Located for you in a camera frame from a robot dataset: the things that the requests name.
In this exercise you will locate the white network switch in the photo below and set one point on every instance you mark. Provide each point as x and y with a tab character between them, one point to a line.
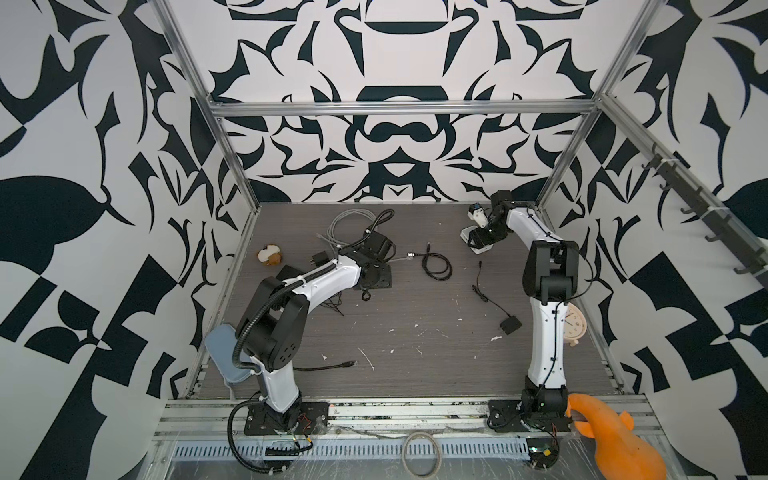
477	239

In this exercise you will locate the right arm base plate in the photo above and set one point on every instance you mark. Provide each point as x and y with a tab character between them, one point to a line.
507	415

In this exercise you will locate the brown white round toy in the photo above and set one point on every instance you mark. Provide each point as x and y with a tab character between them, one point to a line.
270	255

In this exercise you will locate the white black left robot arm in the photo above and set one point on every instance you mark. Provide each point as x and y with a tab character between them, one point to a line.
271	331

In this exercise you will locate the black wall hook rail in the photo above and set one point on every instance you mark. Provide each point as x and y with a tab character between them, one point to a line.
702	204

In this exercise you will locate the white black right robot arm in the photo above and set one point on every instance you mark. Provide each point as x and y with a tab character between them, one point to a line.
550	281

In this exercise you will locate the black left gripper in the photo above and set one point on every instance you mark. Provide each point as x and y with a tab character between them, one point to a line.
387	277

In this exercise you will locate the light blue plastic lid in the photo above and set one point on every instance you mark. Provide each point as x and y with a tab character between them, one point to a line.
220	344

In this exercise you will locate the beige round alarm clock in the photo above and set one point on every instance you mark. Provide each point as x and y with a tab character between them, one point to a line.
576	325

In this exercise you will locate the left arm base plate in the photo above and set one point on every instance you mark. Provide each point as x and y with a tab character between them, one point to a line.
302	418

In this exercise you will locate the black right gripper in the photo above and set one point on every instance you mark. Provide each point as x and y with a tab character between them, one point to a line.
479	239

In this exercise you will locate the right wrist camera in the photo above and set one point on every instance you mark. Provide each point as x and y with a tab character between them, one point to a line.
477	214

